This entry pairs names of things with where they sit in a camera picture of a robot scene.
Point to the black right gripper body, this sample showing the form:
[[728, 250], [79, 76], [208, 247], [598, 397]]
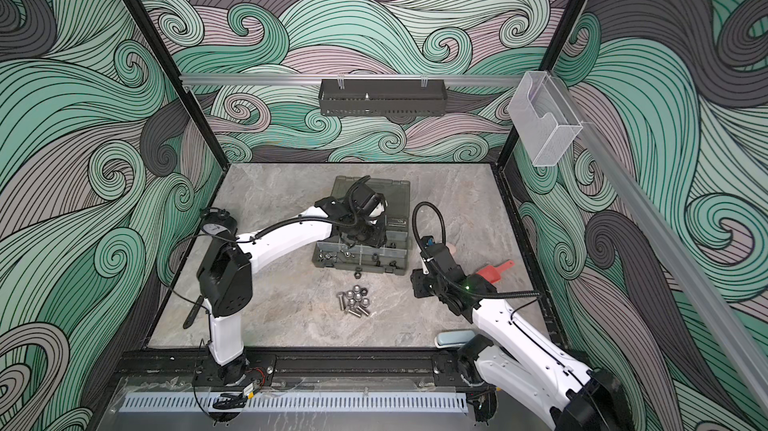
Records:
[[425, 285]]

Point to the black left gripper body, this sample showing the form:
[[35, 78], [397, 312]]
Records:
[[369, 233]]

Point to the black corner frame post left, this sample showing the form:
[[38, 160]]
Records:
[[172, 72]]

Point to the black corner frame post right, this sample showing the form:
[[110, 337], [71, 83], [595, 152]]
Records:
[[572, 12]]

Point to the smoky clear compartment organizer box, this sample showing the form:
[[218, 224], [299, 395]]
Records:
[[340, 251]]

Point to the black alarm clock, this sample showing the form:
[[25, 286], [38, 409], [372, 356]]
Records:
[[216, 221]]

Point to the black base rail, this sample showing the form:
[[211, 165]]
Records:
[[273, 365]]

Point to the white slotted cable duct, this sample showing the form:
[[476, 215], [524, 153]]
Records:
[[419, 402]]

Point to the aluminium rail back wall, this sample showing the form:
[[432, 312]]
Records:
[[275, 79]]

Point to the black corner frame post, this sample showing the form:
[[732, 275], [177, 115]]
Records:
[[572, 12], [172, 72]]

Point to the pale blue rectangular case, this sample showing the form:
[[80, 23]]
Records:
[[453, 338]]

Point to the clear acrylic wall holder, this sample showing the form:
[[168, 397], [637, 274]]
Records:
[[545, 116]]

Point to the pile of screws and nuts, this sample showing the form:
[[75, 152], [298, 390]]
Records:
[[354, 301]]

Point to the red plastic scoop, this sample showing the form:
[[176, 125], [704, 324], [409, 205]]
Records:
[[493, 274]]

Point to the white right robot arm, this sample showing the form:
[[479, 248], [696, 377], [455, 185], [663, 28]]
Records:
[[512, 355]]

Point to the black perforated wall tray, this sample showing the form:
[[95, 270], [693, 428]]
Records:
[[397, 99]]

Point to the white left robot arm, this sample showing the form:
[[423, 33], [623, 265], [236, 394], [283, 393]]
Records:
[[225, 276]]

